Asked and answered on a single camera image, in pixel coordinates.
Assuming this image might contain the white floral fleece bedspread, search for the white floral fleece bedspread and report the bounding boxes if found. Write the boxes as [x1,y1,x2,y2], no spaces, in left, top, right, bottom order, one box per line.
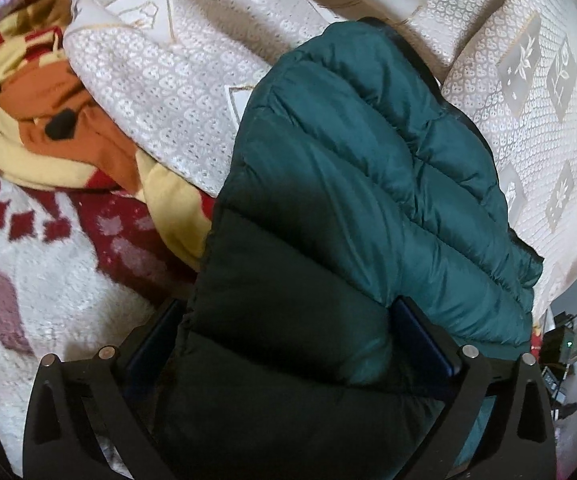
[0,177,194,472]

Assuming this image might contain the dark green puffer jacket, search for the dark green puffer jacket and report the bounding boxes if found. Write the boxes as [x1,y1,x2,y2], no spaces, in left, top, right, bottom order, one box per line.
[158,39,543,479]

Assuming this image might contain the cream patterned quilt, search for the cream patterned quilt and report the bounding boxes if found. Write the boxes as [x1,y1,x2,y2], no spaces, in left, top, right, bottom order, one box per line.
[65,0,577,316]

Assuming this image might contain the black electronic device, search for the black electronic device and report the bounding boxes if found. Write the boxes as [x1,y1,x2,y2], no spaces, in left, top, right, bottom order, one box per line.
[539,312,575,366]

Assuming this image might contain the red yellow orange blanket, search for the red yellow orange blanket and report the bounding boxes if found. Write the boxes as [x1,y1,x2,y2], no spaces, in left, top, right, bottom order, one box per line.
[0,0,215,269]

